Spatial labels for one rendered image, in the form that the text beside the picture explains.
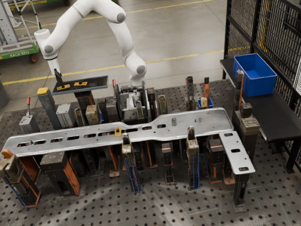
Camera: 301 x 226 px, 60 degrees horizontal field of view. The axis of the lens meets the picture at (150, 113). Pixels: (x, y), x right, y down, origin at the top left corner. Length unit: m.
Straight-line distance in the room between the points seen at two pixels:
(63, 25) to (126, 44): 0.42
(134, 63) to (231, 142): 0.84
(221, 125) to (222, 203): 0.43
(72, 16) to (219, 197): 1.32
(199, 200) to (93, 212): 0.61
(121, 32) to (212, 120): 0.81
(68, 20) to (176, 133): 0.89
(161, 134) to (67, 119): 0.60
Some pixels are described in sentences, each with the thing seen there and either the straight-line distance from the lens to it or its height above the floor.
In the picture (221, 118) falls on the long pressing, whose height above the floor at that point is 1.00.
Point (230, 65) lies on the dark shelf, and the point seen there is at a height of 1.03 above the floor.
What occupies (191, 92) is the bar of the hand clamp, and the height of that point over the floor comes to 1.11.
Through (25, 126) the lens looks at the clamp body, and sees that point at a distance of 1.82.
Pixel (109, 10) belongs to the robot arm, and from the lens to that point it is 1.64.
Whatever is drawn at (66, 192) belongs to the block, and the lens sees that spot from 1.71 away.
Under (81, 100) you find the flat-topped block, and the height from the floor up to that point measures 1.06.
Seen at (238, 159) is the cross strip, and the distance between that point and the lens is 1.37.
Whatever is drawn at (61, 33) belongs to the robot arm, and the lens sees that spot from 1.59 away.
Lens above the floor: 2.03
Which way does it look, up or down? 38 degrees down
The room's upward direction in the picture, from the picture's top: 9 degrees counter-clockwise
